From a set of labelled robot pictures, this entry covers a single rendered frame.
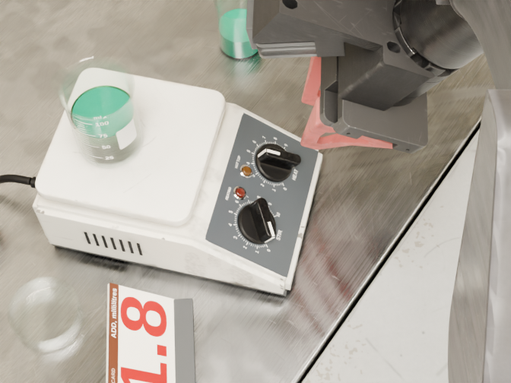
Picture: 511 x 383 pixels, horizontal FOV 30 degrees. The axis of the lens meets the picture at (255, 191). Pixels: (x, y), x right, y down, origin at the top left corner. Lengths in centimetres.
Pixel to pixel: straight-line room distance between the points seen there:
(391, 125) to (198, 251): 19
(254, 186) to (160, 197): 8
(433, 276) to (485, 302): 47
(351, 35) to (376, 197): 27
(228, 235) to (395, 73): 21
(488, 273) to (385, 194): 51
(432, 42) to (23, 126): 42
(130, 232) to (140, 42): 24
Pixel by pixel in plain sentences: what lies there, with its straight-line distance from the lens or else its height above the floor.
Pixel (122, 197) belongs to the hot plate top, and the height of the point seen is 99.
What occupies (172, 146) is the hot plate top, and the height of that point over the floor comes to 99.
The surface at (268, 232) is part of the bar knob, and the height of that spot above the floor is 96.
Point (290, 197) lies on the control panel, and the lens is 75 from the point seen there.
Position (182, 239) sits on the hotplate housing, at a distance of 71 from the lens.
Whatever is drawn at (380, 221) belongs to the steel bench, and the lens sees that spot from 79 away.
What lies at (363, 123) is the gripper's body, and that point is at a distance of 60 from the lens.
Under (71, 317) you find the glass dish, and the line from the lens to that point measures 76.
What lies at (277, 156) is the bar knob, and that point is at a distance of 74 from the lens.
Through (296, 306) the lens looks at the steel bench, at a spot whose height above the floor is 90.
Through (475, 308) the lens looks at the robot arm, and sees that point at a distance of 32.
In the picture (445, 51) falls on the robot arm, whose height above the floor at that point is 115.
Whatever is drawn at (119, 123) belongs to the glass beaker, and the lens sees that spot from 67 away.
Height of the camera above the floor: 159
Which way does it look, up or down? 60 degrees down
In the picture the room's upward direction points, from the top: 2 degrees counter-clockwise
